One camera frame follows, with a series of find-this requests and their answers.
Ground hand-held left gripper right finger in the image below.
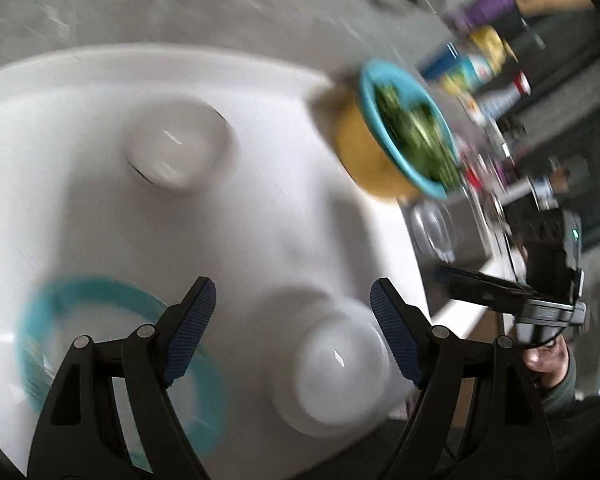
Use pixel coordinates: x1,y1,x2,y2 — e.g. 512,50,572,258
370,277,561,480

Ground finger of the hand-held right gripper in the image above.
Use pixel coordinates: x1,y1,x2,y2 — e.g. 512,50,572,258
447,282,528,313
432,265,537,293

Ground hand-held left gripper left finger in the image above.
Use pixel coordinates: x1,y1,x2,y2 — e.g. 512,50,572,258
27,276,217,480

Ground white bowl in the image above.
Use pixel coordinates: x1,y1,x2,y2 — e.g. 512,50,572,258
272,287,406,436

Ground large teal rim plate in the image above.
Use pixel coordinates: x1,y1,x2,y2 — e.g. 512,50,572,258
16,274,228,461

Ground person's right forearm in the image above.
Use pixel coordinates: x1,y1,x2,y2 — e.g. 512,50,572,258
537,352,600,441

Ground person's right hand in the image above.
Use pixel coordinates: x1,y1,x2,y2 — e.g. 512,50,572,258
522,335,571,388

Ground clear glass cup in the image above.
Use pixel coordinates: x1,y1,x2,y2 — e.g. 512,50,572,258
409,200,458,263

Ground white bottle dark label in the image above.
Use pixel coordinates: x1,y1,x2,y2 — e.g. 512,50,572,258
500,172,561,211

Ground green vegetables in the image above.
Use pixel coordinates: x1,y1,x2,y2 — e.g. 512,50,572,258
375,82,461,188

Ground yellow bowl teal inside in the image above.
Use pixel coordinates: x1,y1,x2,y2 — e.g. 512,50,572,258
325,58,463,201

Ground white bottle red cap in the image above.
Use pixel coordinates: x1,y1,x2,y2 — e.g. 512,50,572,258
475,71,532,121

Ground white cup upper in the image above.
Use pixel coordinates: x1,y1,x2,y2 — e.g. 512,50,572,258
121,97,231,193

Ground yellow container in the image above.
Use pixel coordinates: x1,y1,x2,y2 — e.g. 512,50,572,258
467,25,518,81

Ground purple bottle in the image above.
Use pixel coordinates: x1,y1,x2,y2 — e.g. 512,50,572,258
452,0,518,31

